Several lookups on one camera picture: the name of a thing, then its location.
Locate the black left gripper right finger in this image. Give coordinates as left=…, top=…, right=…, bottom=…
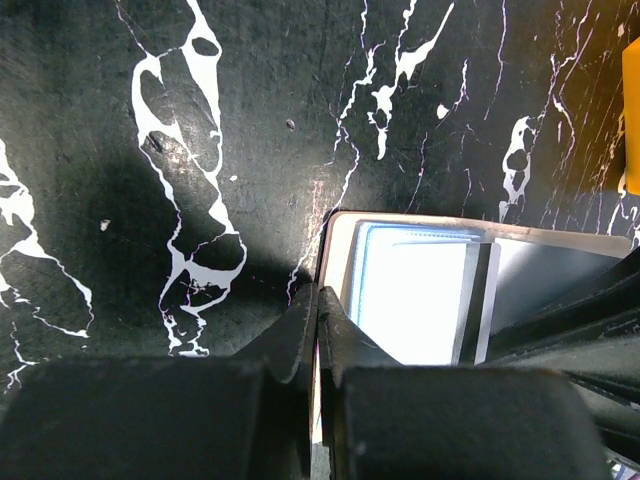
left=318, top=287, right=610, bottom=479

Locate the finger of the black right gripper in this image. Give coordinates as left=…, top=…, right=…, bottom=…
left=487, top=249, right=639, bottom=400

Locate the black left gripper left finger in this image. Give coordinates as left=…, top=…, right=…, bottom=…
left=1, top=284, right=318, bottom=479

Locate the beige leather card holder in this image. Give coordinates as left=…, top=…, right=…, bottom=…
left=319, top=212, right=631, bottom=339

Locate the white credit card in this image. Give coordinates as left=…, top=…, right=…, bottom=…
left=350, top=241, right=501, bottom=366

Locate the small yellow card bin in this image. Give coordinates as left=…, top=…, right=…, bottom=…
left=622, top=38, right=640, bottom=196

